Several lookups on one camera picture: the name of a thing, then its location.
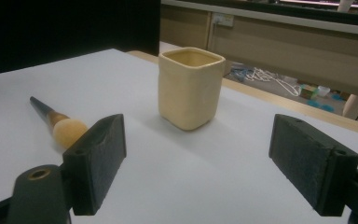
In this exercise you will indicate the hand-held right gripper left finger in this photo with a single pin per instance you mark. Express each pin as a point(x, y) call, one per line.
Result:
point(94, 168)

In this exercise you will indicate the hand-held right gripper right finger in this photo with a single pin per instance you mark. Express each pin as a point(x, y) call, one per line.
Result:
point(313, 165)

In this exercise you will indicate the cream square ceramic cup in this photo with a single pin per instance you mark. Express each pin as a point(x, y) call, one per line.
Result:
point(188, 93)

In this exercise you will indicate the blue disc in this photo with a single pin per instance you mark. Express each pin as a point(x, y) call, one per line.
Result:
point(338, 97)
point(313, 103)
point(327, 108)

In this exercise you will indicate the green cardboard box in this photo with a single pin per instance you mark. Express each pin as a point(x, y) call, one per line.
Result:
point(309, 92)

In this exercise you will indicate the clear plastic container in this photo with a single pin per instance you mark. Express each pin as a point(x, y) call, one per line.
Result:
point(323, 90)

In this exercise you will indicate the beige office desk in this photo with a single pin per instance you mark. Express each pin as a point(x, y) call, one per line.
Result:
point(292, 53)

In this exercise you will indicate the black curtain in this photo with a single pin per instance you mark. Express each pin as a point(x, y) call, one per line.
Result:
point(59, 28)

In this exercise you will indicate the white paper cup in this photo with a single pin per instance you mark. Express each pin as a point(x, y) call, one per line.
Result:
point(345, 4)

